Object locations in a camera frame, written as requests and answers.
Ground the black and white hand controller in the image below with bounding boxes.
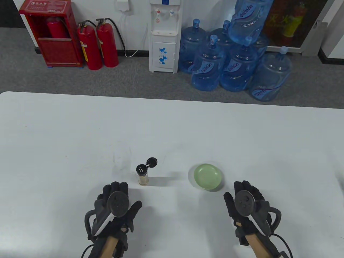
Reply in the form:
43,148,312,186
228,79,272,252
85,191,131,239
234,190,282,237

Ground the red fire extinguisher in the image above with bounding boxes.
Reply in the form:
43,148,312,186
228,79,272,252
46,17,70,39
77,20,103,71
96,18,126,68

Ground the dark poster panel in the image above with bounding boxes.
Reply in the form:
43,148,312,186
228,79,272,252
262,0,329,48

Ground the glass seasoning bottle black lid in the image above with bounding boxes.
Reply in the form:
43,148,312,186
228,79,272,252
136,157,158,186

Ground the red fire extinguisher cabinet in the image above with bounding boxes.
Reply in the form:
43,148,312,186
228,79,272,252
19,0,84,68

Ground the person's left forearm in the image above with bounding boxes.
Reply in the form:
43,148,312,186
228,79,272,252
103,236,119,258

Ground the grey metal post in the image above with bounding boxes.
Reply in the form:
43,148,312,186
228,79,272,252
302,0,341,56

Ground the white water dispenser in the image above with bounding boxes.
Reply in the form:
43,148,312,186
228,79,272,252
149,0,183,74

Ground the person's left hand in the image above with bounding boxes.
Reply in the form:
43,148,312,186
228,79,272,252
93,181,143,239

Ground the person's right hand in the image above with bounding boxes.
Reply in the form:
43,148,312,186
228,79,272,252
224,181,271,237

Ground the person's right forearm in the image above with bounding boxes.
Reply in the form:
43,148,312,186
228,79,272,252
245,232,272,258

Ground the group of blue water jugs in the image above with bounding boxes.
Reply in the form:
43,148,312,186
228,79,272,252
178,0,293,102

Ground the green seasoning dish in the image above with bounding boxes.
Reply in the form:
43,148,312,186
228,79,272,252
194,163,223,191

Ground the white power cable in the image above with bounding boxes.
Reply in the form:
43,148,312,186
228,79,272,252
120,11,149,58

